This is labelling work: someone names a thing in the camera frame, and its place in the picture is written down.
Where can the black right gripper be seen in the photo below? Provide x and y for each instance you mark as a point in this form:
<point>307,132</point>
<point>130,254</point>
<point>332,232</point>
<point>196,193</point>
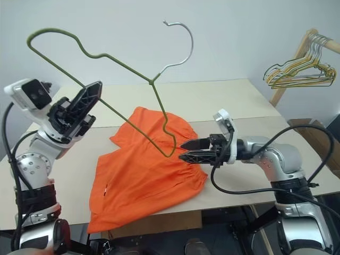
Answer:
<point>218,148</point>

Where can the grey rounded shape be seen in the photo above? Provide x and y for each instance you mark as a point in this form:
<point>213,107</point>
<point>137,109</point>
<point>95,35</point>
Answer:
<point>196,247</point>

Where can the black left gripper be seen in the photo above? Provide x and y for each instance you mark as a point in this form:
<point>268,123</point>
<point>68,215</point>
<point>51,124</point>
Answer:
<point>62,119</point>

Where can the black table frame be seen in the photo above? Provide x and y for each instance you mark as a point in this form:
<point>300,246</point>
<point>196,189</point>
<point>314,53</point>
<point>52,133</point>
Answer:
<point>261,220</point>

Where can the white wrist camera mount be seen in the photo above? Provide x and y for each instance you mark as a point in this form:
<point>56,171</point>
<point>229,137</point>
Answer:
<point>18,93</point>
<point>225,120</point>

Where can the wooden clothes rack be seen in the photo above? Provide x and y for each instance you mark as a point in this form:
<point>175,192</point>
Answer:
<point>281,93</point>

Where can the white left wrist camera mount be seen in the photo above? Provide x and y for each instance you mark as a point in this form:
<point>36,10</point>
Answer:
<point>18,93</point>

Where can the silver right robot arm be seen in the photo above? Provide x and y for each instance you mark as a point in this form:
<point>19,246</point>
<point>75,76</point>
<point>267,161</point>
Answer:
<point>284,159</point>

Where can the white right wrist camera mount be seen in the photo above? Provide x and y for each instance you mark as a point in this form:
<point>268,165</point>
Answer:
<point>225,120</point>

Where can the orange shorts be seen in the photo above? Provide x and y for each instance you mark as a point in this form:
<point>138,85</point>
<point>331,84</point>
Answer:
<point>138,180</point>

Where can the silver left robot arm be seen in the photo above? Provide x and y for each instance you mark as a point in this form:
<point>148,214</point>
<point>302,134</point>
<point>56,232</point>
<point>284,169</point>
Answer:
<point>32,164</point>

